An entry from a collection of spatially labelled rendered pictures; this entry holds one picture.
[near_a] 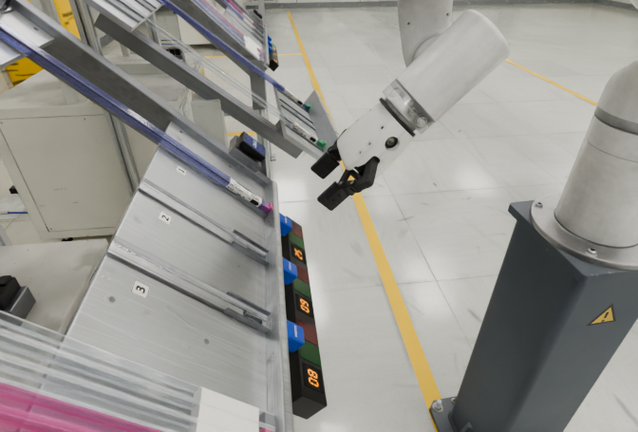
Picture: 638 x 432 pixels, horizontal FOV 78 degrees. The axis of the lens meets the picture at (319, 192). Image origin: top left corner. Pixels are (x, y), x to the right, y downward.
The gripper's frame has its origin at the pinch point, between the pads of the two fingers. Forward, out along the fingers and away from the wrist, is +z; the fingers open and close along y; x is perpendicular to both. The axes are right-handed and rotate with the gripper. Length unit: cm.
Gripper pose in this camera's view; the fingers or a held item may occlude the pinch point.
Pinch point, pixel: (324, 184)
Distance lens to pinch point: 62.2
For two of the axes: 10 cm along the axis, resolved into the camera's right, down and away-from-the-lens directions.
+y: -1.2, -5.4, 8.3
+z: -7.0, 6.4, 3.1
